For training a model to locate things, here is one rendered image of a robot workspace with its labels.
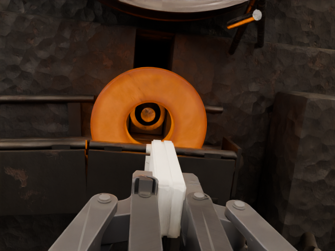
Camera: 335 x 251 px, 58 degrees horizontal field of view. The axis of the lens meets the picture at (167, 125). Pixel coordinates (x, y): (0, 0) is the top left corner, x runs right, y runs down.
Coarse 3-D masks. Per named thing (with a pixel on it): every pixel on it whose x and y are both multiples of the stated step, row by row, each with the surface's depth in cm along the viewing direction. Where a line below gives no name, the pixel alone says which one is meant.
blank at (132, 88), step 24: (144, 72) 39; (168, 72) 39; (120, 96) 39; (144, 96) 39; (168, 96) 40; (192, 96) 40; (96, 120) 39; (120, 120) 40; (192, 120) 41; (192, 144) 41
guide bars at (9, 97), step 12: (0, 96) 44; (12, 96) 44; (24, 96) 44; (36, 96) 45; (48, 96) 45; (60, 96) 45; (72, 96) 45; (84, 96) 45; (72, 108) 46; (216, 108) 47; (72, 120) 46; (72, 132) 46; (204, 144) 48
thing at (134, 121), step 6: (162, 108) 51; (132, 114) 51; (162, 114) 51; (132, 120) 51; (162, 120) 51; (132, 126) 51; (138, 126) 51; (144, 126) 51; (150, 126) 51; (156, 126) 52; (162, 126) 52; (132, 132) 52; (138, 132) 52; (144, 132) 52; (150, 132) 52; (156, 132) 52
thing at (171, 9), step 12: (120, 0) 35; (132, 0) 35; (144, 0) 35; (156, 0) 36; (168, 0) 36; (180, 0) 36; (192, 0) 36; (204, 0) 36; (216, 0) 36; (228, 0) 36; (240, 0) 36; (168, 12) 36; (180, 12) 36; (192, 12) 36; (204, 12) 37
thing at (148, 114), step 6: (138, 108) 50; (144, 108) 49; (150, 108) 49; (156, 108) 50; (138, 114) 50; (144, 114) 49; (150, 114) 49; (156, 114) 49; (138, 120) 50; (144, 120) 49; (150, 120) 49; (156, 120) 50
